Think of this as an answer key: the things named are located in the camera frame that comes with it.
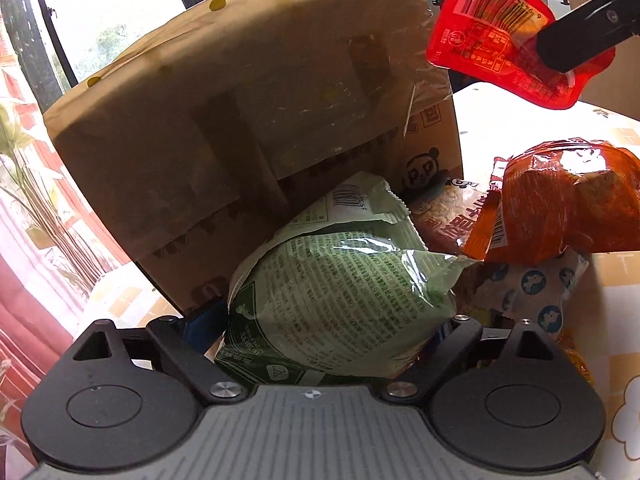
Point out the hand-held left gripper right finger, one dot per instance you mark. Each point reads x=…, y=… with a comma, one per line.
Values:
x=457, y=345

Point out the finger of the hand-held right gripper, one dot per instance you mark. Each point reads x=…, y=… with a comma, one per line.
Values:
x=580, y=40

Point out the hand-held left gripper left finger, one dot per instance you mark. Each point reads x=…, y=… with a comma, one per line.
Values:
x=202, y=327

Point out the red snack packet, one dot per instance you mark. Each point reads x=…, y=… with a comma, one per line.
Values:
x=480, y=25

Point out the green snack bag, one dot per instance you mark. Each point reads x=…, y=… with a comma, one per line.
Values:
x=340, y=290

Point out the cardboard box with plastic liner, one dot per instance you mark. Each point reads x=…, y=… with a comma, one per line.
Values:
x=200, y=135

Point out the brown board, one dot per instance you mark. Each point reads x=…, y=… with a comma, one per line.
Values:
x=615, y=95

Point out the white packet with blue circles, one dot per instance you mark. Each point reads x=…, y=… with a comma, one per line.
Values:
x=530, y=285

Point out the small orange snack packet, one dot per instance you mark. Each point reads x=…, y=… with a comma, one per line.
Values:
x=575, y=360

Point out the orange printed snack packet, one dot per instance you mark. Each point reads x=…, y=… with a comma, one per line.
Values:
x=450, y=215

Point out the orange crinkled snack bag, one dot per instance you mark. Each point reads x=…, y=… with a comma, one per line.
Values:
x=540, y=210

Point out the printed pink backdrop curtain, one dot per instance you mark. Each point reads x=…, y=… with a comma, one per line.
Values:
x=30, y=310

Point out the black framed window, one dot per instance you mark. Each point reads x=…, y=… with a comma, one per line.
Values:
x=45, y=25

